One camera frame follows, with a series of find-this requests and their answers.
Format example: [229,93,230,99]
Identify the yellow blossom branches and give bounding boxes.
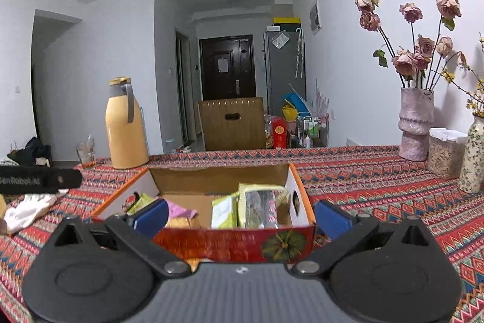
[440,37,484,118]

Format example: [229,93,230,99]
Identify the patterned red tablecloth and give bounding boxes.
[0,144,484,323]

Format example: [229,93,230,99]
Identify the wall poster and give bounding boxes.
[309,0,323,35]

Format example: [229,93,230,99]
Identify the red gift box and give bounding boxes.
[271,117,288,149]

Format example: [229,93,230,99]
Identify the pink snack packet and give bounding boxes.
[164,200,198,221]

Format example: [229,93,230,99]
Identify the yellow thermos jug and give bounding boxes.
[105,78,150,170]

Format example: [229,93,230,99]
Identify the dark entrance door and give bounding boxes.
[199,35,255,101]

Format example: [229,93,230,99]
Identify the blue plastic board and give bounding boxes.
[282,84,309,112]

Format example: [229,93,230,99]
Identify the clear seed container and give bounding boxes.
[428,128,469,180]

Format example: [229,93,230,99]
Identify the white cloth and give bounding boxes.
[3,192,69,236]

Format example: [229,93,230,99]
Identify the pink ceramic vase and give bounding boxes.
[398,87,435,162]

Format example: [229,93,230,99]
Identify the wire rack with bottles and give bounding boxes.
[297,113,329,149]

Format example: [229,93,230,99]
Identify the drinking glass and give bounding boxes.
[77,136,96,169]

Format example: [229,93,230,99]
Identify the light green snack packet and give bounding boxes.
[211,192,240,230]

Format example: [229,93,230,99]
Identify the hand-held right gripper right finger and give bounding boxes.
[291,200,439,278]

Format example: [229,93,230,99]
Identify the bunch of dried pink roses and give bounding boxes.
[355,0,467,90]

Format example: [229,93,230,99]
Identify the dark bag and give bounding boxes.
[8,137,53,168]

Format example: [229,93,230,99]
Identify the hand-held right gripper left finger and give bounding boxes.
[45,199,191,279]

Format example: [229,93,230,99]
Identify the grey refrigerator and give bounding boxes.
[263,30,307,115]

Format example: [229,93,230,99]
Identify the yellow box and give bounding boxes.
[273,17,301,32]

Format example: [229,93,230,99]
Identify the red cardboard box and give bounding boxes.
[91,163,316,264]

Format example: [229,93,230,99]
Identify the dark window snack packet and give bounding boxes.
[237,183,290,230]

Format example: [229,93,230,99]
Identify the white folded umbrella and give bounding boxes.
[295,28,305,78]

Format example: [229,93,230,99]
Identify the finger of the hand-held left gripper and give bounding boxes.
[0,167,83,196]

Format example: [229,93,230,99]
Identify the floral patterned vase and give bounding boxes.
[458,116,484,194]

